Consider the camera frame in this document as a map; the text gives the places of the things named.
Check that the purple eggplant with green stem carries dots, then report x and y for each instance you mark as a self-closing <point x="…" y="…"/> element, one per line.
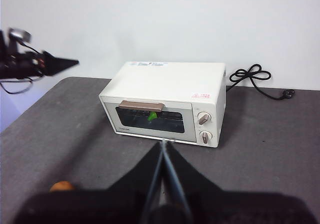
<point x="152" y="116"/>

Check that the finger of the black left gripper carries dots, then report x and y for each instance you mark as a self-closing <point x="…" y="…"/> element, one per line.
<point x="60" y="65"/>
<point x="47" y="55"/>

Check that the brown potato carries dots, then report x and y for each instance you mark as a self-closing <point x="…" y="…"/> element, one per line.
<point x="61" y="186"/>

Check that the beige oven knob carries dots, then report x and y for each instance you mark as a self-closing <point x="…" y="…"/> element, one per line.
<point x="206" y="136"/>
<point x="204" y="118"/>

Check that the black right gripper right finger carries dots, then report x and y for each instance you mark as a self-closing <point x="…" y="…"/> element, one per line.
<point x="237" y="209"/>

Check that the white Toshiba toaster oven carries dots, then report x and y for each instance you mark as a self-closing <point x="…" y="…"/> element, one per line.
<point x="170" y="84"/>

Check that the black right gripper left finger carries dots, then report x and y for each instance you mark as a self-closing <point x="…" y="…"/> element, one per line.
<point x="100" y="206"/>

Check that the pale grey left wrist camera box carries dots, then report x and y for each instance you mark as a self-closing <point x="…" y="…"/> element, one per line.
<point x="20" y="34"/>

